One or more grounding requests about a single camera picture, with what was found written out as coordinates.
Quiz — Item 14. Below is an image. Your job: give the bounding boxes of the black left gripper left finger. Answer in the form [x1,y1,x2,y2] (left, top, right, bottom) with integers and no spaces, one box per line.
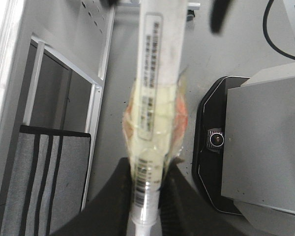
[51,157,132,236]

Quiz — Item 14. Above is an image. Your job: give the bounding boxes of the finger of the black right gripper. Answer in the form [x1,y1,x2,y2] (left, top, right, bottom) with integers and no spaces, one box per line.
[100,0,119,6]
[209,0,232,34]

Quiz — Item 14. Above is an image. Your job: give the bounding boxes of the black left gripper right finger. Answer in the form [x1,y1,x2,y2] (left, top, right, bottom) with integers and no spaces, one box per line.
[159,158,248,236]

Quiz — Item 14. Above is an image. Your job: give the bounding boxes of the white taped whiteboard marker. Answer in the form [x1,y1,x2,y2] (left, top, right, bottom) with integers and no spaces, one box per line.
[129,0,188,236]

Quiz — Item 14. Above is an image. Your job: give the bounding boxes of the white whiteboard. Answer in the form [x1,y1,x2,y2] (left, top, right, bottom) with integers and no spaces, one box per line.
[0,0,28,177]

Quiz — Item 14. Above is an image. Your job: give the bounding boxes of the black caster wheel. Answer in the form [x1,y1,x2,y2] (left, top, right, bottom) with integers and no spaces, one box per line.
[186,9,195,22]

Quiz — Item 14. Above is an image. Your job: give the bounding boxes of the grey pegboard panel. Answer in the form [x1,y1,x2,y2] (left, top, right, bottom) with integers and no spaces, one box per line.
[31,0,114,81]

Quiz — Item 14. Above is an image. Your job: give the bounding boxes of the grey striped fabric organizer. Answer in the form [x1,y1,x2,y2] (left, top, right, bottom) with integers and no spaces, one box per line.
[0,125,91,236]

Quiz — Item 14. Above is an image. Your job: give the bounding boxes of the black cable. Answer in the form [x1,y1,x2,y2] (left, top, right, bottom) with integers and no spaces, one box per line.
[263,0,295,62]

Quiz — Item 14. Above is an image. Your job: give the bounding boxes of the grey metal stand frame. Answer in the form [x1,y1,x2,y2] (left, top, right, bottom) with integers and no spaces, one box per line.
[24,0,115,210]

